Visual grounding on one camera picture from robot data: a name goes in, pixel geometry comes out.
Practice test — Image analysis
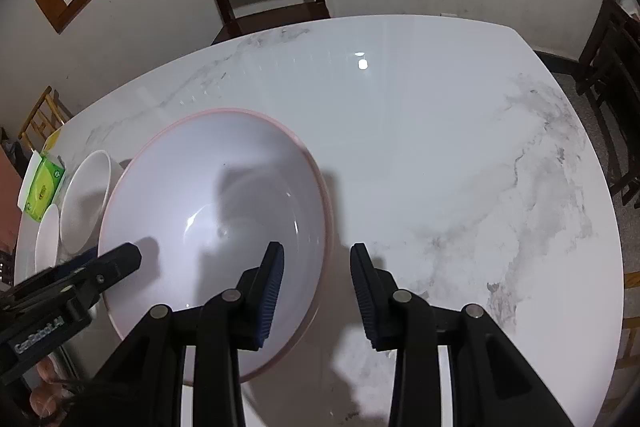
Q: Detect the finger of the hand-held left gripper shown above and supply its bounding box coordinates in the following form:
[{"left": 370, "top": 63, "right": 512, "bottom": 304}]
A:
[
  {"left": 55, "top": 254, "right": 98, "bottom": 276},
  {"left": 10, "top": 243, "right": 143, "bottom": 308}
]

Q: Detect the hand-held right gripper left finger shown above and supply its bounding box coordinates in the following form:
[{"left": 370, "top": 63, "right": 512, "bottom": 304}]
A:
[{"left": 75, "top": 241, "right": 286, "bottom": 427}]

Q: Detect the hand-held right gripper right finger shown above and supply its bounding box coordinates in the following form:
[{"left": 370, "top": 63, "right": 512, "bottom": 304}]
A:
[{"left": 349, "top": 243, "right": 576, "bottom": 427}]

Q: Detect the white ribbed bowl pink base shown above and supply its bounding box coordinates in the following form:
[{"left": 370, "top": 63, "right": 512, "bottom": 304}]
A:
[{"left": 34, "top": 203, "right": 62, "bottom": 273}]

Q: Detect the white ribbed bowl blue print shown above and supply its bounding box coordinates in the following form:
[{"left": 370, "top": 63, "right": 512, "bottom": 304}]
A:
[{"left": 60, "top": 150, "right": 126, "bottom": 258}]

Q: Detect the pink bowl white inside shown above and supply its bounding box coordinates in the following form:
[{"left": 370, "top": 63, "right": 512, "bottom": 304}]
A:
[{"left": 97, "top": 108, "right": 335, "bottom": 383}]

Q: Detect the person's left hand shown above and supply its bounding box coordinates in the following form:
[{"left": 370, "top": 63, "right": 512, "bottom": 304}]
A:
[{"left": 29, "top": 352, "right": 76, "bottom": 415}]

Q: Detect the green tissue box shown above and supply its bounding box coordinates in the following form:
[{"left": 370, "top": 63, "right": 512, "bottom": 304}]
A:
[{"left": 17, "top": 152, "right": 67, "bottom": 223}]

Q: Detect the orange cloth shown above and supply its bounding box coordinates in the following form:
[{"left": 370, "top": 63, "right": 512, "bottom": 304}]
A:
[{"left": 0, "top": 157, "right": 23, "bottom": 253}]

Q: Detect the yellow bamboo chair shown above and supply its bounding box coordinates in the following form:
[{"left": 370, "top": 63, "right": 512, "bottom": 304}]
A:
[{"left": 19, "top": 86, "right": 71, "bottom": 142}]

